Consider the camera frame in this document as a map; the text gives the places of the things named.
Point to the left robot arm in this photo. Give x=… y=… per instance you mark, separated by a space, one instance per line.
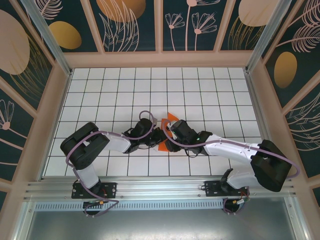
x=82 y=147

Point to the orange square paper sheet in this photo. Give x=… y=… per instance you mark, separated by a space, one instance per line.
x=163 y=147

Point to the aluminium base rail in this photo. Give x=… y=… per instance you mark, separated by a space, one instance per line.
x=160 y=187

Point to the aluminium frame post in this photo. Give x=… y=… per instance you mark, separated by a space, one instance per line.
x=267 y=32
x=47 y=32

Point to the aluminium side rail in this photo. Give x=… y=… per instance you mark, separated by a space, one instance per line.
x=255 y=100

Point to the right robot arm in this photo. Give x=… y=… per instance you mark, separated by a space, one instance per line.
x=270 y=165

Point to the steel sheet tray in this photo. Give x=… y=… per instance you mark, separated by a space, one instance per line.
x=160 y=225

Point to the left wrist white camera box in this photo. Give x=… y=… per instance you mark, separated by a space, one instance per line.
x=154 y=121

